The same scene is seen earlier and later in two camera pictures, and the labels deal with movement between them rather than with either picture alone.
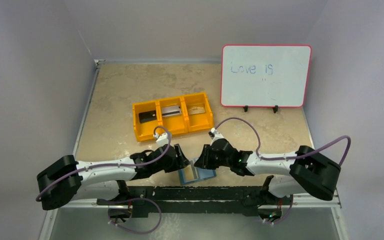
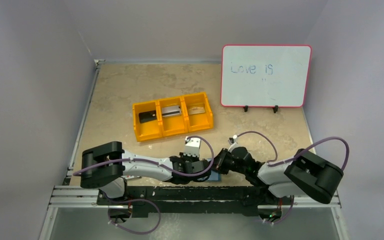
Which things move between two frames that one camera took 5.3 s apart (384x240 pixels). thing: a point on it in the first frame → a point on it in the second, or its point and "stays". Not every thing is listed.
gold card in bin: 195,108 stays
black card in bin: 147,116 stays
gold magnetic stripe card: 194,110 stays
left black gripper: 179,161 → 183,157
